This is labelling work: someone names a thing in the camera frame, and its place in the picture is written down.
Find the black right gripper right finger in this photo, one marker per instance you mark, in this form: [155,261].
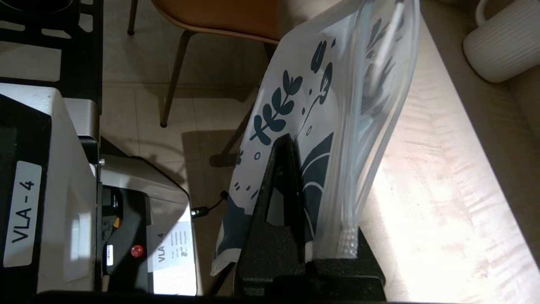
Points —
[363,266]

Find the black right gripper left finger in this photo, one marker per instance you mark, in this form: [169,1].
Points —
[274,236]

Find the white floral zip pouch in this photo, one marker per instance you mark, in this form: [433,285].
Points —
[329,84]

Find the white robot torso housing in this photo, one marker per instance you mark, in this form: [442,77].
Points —
[71,190]

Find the brown upholstered chair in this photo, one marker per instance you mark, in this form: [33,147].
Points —
[228,17]

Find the white ribbed mug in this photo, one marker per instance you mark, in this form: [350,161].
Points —
[506,46]

